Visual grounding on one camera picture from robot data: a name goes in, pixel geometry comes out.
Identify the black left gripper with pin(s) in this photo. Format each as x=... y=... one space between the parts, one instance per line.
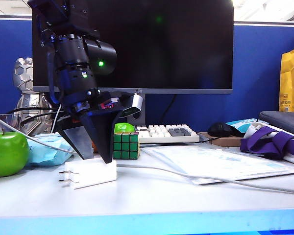
x=98 y=102

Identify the white charger block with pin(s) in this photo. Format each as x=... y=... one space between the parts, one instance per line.
x=93 y=173

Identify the rubiks cube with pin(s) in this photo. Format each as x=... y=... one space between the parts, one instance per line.
x=126 y=147

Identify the small green apple with sticker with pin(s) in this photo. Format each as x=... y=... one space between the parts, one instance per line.
x=123 y=127

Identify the grey monitor stand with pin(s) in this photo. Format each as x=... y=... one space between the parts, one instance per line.
x=137 y=121

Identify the blue wet wipes pack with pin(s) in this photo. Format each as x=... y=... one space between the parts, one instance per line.
x=44 y=155

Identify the white grey keyboard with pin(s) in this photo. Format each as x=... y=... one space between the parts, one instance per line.
x=161 y=133

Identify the large green apple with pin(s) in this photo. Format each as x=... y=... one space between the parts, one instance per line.
x=7 y=154

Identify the clear glass container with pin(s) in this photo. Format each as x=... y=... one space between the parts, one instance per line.
x=7 y=121

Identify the silver geometric figurine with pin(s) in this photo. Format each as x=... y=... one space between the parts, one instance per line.
x=24 y=80

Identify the clear plastic document sleeve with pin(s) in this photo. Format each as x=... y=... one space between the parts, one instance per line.
x=210 y=164

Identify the black computer monitor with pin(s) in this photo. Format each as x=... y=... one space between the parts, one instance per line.
x=174 y=49

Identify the black computer mouse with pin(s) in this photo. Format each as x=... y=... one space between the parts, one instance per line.
x=219 y=129

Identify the brown cardboard box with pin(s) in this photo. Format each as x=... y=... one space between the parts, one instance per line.
x=225 y=142

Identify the blue white snack packet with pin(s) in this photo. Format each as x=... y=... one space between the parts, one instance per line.
x=242 y=123

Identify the purple cloth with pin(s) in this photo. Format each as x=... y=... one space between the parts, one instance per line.
x=259 y=143

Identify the blue cubicle partition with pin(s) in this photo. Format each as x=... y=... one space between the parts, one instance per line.
x=257 y=73

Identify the dark grey laptop sleeve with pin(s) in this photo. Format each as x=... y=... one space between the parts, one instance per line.
x=284 y=121

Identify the yellow paper bag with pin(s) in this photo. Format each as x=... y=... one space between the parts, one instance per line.
x=291 y=85

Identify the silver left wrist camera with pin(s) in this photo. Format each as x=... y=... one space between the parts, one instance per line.
x=136 y=105

